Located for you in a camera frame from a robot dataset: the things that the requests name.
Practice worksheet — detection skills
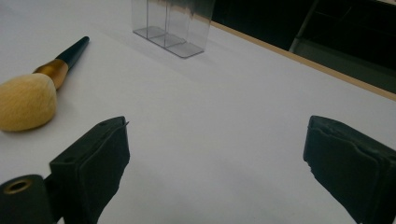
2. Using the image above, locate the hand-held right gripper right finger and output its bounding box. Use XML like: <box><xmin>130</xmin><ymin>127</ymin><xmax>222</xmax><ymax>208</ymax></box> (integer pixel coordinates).
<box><xmin>303</xmin><ymin>115</ymin><xmax>396</xmax><ymax>224</ymax></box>

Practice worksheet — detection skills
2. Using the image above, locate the clear plastic organizer box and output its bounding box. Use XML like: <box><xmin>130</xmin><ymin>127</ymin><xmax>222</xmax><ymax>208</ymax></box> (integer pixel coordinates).
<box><xmin>131</xmin><ymin>0</ymin><xmax>217</xmax><ymax>60</ymax></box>

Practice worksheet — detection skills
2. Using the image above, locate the makeup brush with black handle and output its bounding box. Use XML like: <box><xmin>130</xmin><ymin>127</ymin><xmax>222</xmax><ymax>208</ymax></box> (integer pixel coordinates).
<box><xmin>0</xmin><ymin>35</ymin><xmax>91</xmax><ymax>133</ymax></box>

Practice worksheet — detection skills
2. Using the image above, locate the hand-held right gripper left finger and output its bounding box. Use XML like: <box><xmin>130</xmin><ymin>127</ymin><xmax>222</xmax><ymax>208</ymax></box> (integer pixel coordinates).
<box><xmin>49</xmin><ymin>116</ymin><xmax>131</xmax><ymax>224</ymax></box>

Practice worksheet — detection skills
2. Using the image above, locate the dark metal stand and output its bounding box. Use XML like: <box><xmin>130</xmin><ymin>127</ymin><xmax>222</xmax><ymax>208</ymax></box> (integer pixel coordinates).
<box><xmin>289</xmin><ymin>0</ymin><xmax>396</xmax><ymax>94</ymax></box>

